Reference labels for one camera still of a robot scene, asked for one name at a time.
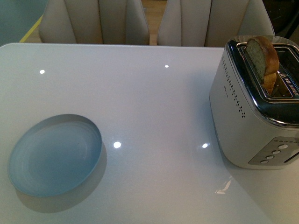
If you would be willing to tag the light blue round plate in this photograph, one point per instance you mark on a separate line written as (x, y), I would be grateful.
(55, 156)

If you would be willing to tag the slice of brown bread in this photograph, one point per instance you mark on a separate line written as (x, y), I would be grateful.
(265, 61)

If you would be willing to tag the beige upholstered chair right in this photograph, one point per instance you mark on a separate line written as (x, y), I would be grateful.
(211, 23)

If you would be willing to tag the beige upholstered chair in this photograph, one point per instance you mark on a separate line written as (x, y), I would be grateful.
(211, 23)
(94, 22)

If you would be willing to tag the silver white toaster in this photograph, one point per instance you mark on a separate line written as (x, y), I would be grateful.
(256, 129)

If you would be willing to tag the beige upholstered chair left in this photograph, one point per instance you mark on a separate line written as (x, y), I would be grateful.
(94, 22)

